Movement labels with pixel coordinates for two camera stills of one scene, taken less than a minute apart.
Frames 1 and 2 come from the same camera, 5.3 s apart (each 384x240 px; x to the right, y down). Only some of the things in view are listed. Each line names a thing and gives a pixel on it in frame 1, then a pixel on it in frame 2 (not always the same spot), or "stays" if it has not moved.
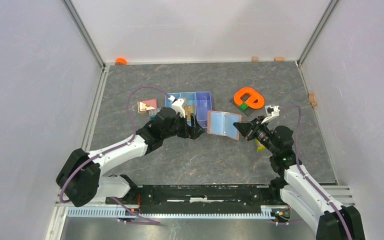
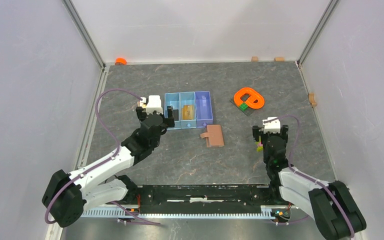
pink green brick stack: [260, 146] stays
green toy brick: [243, 106] stays
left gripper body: [183, 130] to [164, 123]
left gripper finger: [196, 129] to [170, 120]
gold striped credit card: [189, 109] stays
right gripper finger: [245, 128] to [255, 132]
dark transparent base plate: [247, 111] stays
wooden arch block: [311, 97] stays
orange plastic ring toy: [249, 96] stays
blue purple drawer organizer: [198, 103] stays
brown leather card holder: [219, 123] to [214, 136]
